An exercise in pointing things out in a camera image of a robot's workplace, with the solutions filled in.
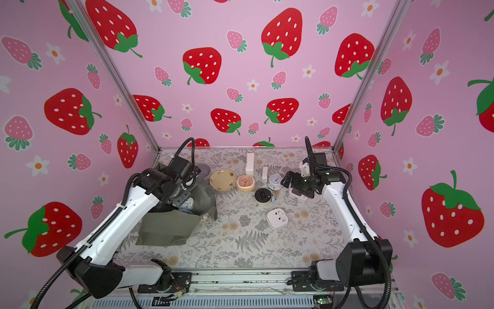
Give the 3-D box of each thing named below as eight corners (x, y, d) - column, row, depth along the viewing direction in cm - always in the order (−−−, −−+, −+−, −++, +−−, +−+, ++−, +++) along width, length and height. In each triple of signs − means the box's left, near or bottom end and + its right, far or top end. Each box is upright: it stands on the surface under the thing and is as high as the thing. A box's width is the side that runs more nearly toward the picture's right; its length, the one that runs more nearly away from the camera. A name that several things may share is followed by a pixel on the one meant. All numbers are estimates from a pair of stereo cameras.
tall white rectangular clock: (246, 178, 109) (245, 171, 104) (246, 160, 118) (246, 152, 113) (254, 178, 109) (254, 171, 104) (254, 160, 118) (254, 152, 113)
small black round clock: (254, 206, 97) (254, 201, 93) (254, 193, 102) (254, 188, 98) (272, 206, 97) (272, 201, 93) (271, 193, 102) (272, 188, 98)
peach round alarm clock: (236, 191, 104) (235, 187, 101) (237, 178, 109) (236, 174, 106) (255, 191, 103) (255, 187, 101) (255, 178, 109) (255, 174, 106)
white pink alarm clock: (272, 231, 89) (272, 228, 86) (264, 215, 94) (264, 212, 92) (290, 224, 91) (291, 221, 89) (282, 208, 97) (282, 205, 94)
